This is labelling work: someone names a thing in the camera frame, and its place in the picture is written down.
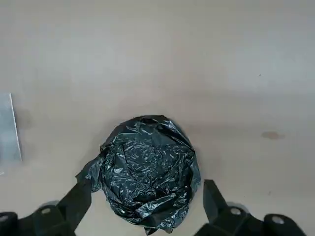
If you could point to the black plastic bag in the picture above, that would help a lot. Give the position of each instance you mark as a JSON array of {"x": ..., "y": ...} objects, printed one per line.
[{"x": 150, "y": 169}]

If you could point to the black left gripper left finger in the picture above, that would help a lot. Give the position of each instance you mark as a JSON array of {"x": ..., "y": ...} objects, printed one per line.
[{"x": 61, "y": 216}]

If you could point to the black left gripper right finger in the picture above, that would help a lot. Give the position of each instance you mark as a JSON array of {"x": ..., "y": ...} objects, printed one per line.
[{"x": 221, "y": 216}]

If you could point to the clear acrylic stepped stand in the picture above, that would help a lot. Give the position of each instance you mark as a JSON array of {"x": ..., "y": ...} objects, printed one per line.
[{"x": 8, "y": 130}]

